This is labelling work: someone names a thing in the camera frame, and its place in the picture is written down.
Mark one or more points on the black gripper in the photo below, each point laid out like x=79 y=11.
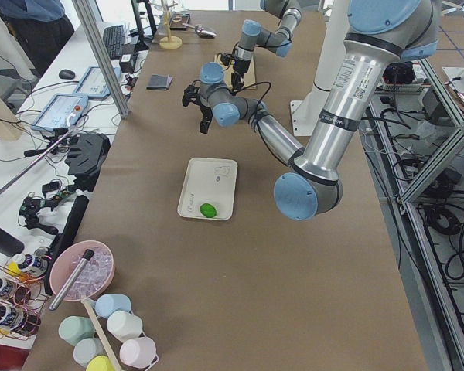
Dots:
x=205 y=112
x=239 y=69

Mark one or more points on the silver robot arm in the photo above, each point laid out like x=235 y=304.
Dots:
x=380 y=33
x=254 y=35

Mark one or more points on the pink bowl with ice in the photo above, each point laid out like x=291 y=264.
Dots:
x=93 y=279

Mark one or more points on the wooden cutting board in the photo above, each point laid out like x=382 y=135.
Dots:
x=249 y=77

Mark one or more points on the cream plastic tray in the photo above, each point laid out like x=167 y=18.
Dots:
x=212 y=181

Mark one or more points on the grey folded cloth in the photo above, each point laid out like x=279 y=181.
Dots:
x=159 y=82

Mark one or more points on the metal scoop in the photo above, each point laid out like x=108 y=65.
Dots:
x=201 y=31

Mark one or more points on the wooden mug tree stand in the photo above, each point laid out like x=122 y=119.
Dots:
x=169 y=41

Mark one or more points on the green lime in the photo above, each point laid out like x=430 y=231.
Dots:
x=208 y=210

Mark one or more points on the far blue teach pendant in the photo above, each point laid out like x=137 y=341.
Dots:
x=92 y=84

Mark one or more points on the blue teach pendant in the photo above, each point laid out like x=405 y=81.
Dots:
x=62 y=111
x=92 y=84

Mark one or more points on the black keyboard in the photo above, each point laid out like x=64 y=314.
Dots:
x=113 y=37

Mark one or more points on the near blue teach pendant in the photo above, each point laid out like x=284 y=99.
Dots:
x=62 y=111

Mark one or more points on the black computer mouse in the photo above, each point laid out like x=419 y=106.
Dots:
x=66 y=74

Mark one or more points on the metal muddler bar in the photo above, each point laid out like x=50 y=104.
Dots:
x=70 y=280

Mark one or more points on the blue plastic cup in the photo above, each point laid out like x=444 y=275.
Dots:
x=107 y=304

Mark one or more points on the white plastic cup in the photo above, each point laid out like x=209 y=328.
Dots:
x=124 y=326

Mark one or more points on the pink plastic cup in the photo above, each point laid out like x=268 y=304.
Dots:
x=138 y=352

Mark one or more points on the black bottle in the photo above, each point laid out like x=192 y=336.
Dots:
x=9 y=245

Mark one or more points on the green plastic cup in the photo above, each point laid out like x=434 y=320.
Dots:
x=73 y=329

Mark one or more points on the pale grey plastic cup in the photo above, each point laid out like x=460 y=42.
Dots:
x=86 y=349

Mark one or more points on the yellow plastic cup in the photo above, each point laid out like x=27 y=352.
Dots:
x=100 y=363

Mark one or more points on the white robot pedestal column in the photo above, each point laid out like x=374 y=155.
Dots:
x=305 y=113

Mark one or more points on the aluminium frame post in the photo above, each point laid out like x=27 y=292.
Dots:
x=89 y=23

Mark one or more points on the copper wire bottle rack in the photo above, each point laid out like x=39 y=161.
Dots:
x=22 y=300

